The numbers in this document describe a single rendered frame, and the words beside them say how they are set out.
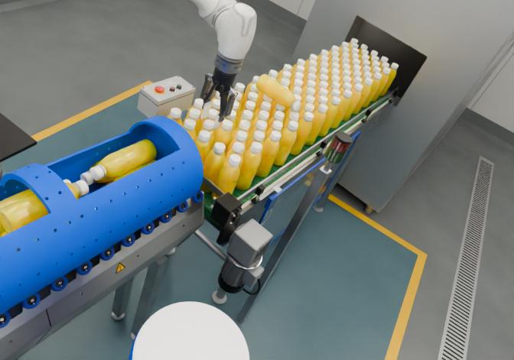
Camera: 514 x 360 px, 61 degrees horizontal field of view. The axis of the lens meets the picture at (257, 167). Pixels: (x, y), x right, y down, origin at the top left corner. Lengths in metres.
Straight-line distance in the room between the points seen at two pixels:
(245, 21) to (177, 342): 0.90
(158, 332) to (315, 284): 1.71
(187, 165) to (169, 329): 0.46
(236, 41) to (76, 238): 0.73
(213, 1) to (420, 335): 2.23
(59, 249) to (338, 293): 1.97
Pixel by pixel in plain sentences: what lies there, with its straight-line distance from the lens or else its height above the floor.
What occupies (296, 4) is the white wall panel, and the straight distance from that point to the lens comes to 5.69.
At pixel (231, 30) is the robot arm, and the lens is 1.39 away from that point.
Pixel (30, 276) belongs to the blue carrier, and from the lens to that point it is 1.10.
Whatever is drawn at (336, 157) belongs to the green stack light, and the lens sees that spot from 1.56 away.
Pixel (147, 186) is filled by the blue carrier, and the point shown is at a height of 1.18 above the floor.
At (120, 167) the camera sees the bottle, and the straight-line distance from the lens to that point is 1.32.
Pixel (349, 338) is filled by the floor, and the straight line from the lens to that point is 2.65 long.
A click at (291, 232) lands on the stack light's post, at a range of 1.85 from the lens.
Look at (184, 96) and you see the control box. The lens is 1.77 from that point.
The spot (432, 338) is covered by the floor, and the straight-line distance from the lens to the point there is 2.98.
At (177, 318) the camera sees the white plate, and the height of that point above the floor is 1.04.
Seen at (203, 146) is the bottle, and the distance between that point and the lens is 1.56.
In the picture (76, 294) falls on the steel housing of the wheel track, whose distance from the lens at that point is 1.35.
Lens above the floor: 2.05
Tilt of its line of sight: 39 degrees down
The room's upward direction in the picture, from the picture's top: 23 degrees clockwise
